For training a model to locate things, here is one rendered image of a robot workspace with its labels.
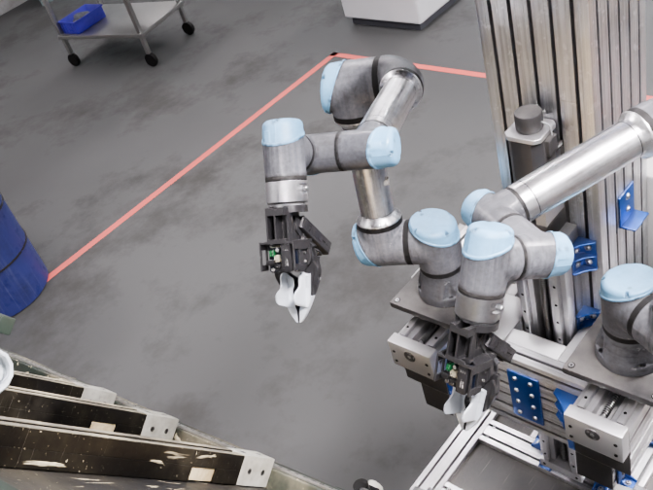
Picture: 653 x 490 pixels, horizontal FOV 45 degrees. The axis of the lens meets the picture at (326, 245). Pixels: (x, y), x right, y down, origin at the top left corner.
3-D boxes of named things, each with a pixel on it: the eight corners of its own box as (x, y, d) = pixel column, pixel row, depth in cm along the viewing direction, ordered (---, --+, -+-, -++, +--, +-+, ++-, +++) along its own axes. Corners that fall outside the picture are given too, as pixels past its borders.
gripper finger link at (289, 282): (271, 326, 142) (267, 274, 142) (288, 321, 148) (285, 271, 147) (287, 326, 141) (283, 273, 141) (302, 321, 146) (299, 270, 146)
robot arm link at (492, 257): (530, 231, 123) (485, 234, 119) (519, 297, 126) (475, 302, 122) (498, 217, 129) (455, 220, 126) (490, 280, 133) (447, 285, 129)
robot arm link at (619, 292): (633, 293, 178) (632, 247, 170) (677, 327, 168) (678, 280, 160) (589, 317, 176) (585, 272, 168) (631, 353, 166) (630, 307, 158)
